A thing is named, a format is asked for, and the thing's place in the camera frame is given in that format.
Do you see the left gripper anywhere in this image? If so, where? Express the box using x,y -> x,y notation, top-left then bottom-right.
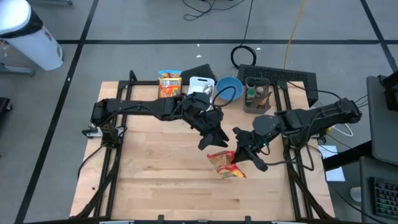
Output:
184,91 -> 231,151

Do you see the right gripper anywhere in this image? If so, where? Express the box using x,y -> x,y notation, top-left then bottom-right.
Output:
231,127 -> 269,173

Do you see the red ramen packet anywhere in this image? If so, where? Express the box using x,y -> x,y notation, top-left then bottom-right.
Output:
206,150 -> 247,180

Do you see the orange taco mix pouch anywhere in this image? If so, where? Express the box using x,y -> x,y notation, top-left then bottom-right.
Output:
256,91 -> 273,110

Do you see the white plastic bin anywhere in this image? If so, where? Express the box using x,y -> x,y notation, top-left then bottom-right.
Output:
187,76 -> 216,105

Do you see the orange ramen packet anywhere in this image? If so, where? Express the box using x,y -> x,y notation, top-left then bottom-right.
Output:
159,86 -> 182,99

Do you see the grey plastic bin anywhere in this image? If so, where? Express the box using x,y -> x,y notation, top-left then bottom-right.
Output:
243,77 -> 272,115
155,76 -> 184,103

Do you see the blue bowl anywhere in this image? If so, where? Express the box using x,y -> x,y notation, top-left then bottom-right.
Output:
216,76 -> 244,102

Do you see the black triangular panel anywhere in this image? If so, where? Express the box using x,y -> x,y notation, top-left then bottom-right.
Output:
180,63 -> 217,83

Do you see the white paper sheet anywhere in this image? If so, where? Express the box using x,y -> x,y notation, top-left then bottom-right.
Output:
317,144 -> 346,183

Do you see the black perforated panel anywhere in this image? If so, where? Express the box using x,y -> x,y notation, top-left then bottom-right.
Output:
236,64 -> 320,108

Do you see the black desk beam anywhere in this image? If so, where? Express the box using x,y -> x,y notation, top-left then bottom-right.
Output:
322,140 -> 373,172

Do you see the white round device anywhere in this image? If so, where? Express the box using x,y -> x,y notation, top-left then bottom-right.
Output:
349,186 -> 363,203

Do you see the grey desk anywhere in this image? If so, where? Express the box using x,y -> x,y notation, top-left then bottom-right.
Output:
366,74 -> 398,166

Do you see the backlit keyboard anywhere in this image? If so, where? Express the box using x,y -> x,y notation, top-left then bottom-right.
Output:
369,176 -> 398,220

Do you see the white trash can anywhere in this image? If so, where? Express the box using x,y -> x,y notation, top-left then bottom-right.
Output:
0,0 -> 64,72

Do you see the metal floor stand base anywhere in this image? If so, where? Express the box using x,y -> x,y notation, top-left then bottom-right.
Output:
0,40 -> 35,77

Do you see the black caster wheel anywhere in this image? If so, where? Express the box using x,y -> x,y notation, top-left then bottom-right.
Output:
0,97 -> 12,113

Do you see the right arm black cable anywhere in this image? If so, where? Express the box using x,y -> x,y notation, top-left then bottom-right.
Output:
262,144 -> 315,172

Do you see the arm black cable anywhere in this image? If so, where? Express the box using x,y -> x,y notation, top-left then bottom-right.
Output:
262,144 -> 315,172
212,85 -> 238,108

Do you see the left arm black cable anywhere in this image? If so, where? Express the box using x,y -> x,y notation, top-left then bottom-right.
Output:
212,85 -> 238,108

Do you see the coiled black cable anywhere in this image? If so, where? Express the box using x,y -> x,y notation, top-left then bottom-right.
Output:
230,0 -> 257,70

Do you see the white cable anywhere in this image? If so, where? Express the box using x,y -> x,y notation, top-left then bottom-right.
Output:
337,124 -> 354,138

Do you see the loose black floor cable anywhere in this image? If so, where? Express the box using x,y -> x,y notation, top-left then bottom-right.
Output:
182,0 -> 247,22

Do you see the yellow cable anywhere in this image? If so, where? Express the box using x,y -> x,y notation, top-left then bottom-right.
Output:
283,0 -> 308,70

